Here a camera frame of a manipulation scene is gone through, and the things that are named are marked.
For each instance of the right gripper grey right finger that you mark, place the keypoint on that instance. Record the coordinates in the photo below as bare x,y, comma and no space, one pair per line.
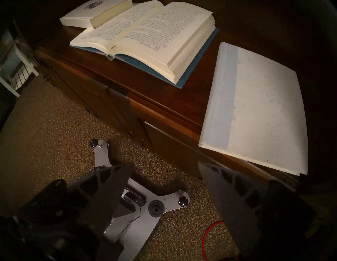
237,207

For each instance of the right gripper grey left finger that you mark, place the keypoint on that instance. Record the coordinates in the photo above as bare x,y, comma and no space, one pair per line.
105,194

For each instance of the white book pale blue spine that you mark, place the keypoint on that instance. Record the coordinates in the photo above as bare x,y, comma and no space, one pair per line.
263,110

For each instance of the blue cover hardback book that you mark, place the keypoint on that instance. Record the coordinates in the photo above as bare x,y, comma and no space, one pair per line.
158,34

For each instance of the black power strip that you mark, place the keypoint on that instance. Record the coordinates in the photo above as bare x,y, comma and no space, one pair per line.
135,196

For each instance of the black star knob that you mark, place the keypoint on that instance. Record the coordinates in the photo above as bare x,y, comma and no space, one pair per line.
93,143
183,201

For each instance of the round black rubber foot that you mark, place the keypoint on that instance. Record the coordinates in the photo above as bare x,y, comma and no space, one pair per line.
156,208

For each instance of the dark brown wooden bookcase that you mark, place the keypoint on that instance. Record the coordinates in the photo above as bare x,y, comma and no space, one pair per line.
163,105

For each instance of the white slatted chair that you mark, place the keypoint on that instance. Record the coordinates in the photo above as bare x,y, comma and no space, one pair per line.
21,76

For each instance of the white book with round print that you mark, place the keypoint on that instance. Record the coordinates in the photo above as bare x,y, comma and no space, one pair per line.
87,15

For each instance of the grey metal robot base plate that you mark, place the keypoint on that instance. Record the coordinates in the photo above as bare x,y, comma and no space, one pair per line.
147,226

